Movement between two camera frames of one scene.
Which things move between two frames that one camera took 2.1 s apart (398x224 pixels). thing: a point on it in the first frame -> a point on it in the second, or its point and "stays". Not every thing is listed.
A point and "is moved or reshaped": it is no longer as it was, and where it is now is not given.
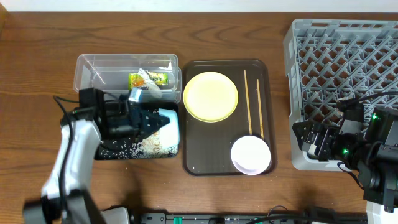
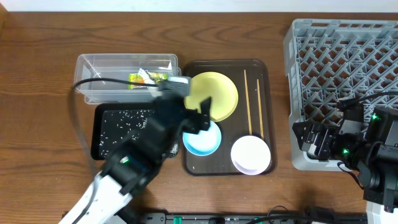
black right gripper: (330, 132) stays
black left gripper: (136, 120) -> (189, 115)
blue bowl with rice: (166, 139) is moved or reshaped
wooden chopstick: (248, 105) stays
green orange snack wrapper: (136, 81) stays
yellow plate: (210, 97) stays
